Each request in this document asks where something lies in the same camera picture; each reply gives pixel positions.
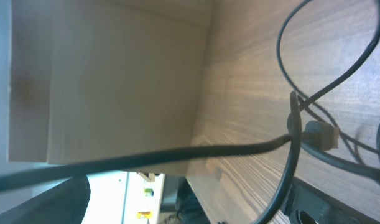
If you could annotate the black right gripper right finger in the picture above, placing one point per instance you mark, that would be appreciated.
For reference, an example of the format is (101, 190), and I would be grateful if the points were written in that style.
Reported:
(306, 204)

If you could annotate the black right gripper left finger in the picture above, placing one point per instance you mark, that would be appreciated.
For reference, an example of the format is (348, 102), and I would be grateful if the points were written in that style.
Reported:
(65, 203)

